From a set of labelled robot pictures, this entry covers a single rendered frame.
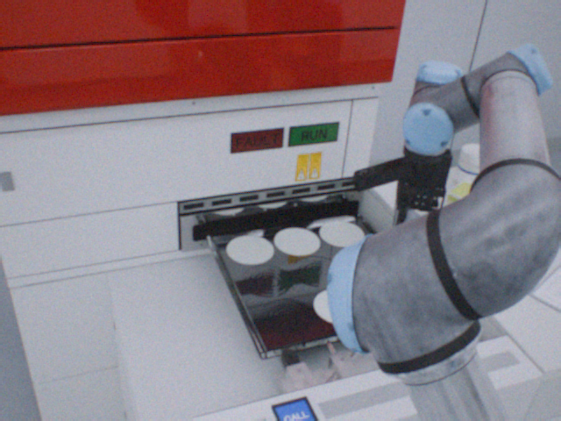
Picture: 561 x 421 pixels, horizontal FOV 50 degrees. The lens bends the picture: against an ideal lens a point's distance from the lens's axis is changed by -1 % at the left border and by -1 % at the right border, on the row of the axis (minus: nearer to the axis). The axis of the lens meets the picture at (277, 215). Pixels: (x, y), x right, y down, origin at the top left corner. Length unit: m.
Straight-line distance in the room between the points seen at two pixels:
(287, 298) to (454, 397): 0.58
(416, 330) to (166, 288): 0.79
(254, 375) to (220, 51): 0.59
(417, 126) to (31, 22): 0.62
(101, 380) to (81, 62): 0.83
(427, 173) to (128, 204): 0.60
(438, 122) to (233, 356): 0.57
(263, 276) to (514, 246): 0.72
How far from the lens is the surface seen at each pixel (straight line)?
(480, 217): 0.57
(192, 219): 1.31
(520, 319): 1.14
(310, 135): 1.31
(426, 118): 0.92
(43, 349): 1.49
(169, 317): 1.24
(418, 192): 1.11
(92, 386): 1.60
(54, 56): 1.07
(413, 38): 3.22
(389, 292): 0.59
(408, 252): 0.59
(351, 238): 1.34
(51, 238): 1.30
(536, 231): 0.59
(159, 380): 1.13
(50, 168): 1.21
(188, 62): 1.11
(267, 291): 1.18
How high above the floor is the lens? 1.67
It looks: 34 degrees down
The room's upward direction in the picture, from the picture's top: 4 degrees clockwise
